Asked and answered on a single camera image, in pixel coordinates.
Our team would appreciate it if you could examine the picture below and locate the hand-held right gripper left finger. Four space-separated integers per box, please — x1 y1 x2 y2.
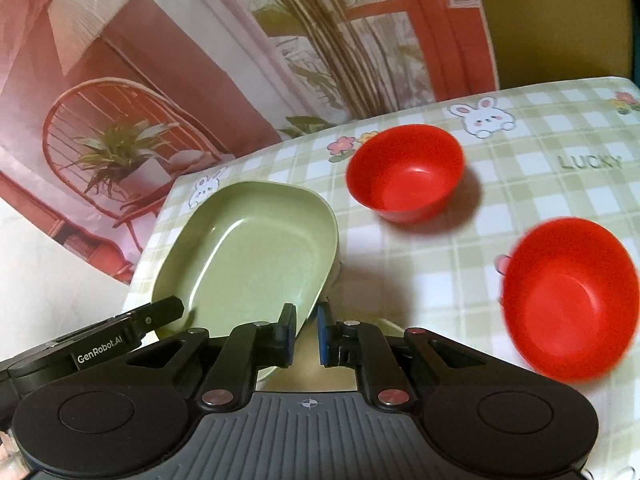
126 303 297 409

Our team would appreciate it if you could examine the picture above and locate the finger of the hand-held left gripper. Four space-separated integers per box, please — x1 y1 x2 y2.
121 296 185 342

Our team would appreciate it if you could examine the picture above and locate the red plastic bowl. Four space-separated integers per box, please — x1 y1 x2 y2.
345 124 465 224
501 218 640 383

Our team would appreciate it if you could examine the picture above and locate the printed wall backdrop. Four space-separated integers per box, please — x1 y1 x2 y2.
0 0 501 287

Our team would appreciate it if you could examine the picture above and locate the green checked tablecloth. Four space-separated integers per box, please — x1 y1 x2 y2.
120 76 640 472

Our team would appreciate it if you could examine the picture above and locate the yellow wooden panel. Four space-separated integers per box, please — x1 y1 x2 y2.
470 0 632 92

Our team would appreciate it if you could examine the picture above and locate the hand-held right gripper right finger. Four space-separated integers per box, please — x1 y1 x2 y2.
317 302 496 409

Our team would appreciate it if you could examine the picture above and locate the green oval plate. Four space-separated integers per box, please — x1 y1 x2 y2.
151 180 346 386

